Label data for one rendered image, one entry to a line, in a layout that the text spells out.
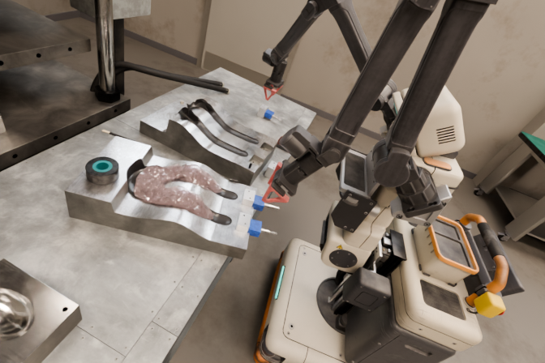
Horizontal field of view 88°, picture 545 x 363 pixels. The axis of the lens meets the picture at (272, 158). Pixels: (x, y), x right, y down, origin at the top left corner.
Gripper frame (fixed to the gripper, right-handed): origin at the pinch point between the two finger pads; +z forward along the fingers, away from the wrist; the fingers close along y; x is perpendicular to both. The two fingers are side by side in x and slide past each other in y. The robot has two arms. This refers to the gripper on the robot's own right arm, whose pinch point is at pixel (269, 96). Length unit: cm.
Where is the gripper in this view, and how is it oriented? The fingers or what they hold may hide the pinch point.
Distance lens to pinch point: 151.2
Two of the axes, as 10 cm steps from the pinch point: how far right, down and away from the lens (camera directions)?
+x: 8.8, 4.5, -1.2
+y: -3.6, 5.0, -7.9
